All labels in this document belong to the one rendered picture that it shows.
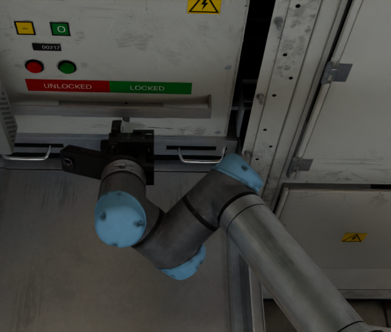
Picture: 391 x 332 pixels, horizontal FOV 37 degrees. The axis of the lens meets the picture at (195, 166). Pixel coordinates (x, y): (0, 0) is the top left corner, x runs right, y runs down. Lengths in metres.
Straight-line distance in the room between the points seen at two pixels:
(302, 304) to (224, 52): 0.51
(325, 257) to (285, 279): 0.99
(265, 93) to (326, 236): 0.62
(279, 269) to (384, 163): 0.60
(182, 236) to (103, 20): 0.39
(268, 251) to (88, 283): 0.50
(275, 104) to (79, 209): 0.47
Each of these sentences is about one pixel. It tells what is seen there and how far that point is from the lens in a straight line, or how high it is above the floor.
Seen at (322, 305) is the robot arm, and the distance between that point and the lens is 0.76.
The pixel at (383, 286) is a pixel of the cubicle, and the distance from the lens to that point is 2.06.
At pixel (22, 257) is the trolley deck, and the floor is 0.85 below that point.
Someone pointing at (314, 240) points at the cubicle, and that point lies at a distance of 1.65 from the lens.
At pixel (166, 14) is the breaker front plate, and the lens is 1.02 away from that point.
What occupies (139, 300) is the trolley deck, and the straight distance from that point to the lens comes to 1.19.
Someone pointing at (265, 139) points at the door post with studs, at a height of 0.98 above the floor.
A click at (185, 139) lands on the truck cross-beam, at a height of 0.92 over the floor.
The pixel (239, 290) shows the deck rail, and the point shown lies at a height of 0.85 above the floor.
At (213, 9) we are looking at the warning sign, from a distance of 1.01.
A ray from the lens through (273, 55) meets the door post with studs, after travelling 1.04.
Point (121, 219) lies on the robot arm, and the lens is 0.85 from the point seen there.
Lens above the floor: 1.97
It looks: 57 degrees down
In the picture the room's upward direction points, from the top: 6 degrees clockwise
